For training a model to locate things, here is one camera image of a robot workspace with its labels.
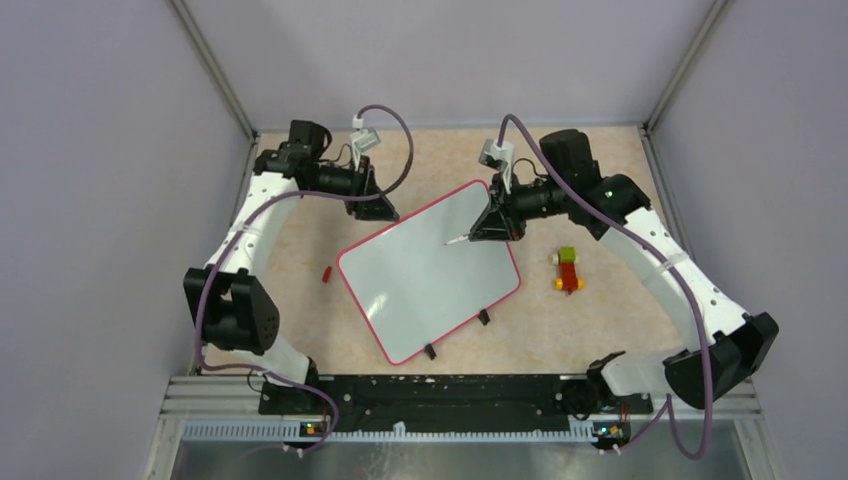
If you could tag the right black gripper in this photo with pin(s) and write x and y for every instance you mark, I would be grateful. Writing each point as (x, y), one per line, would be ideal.
(497, 222)

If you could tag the whiteboard wire stand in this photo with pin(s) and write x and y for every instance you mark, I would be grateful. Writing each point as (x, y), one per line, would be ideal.
(482, 318)

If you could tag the red green toy car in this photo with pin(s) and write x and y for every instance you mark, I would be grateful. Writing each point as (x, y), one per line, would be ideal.
(567, 279)

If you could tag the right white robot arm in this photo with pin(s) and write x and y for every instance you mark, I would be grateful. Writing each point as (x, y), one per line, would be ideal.
(723, 344)

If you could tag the white cable duct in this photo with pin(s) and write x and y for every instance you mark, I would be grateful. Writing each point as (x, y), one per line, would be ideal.
(285, 431)

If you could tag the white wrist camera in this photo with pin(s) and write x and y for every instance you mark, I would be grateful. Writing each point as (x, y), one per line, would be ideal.
(500, 157)
(361, 139)

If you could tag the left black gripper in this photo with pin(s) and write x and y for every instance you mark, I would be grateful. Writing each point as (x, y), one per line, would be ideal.
(372, 209)

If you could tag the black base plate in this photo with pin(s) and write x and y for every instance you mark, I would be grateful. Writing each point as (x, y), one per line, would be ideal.
(586, 400)

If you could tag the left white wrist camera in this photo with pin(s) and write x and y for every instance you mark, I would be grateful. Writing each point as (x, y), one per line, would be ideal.
(361, 139)

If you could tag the aluminium frame rail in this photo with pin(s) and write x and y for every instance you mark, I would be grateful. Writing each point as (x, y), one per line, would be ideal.
(239, 394)

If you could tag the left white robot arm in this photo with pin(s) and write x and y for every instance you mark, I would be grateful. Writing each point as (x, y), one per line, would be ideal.
(231, 308)

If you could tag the pink framed whiteboard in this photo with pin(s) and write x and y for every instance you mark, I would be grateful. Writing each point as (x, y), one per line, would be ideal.
(411, 289)

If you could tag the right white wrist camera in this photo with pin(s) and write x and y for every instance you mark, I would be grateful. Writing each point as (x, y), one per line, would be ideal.
(500, 157)

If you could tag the red whiteboard marker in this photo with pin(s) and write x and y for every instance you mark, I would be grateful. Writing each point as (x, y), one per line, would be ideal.
(456, 240)

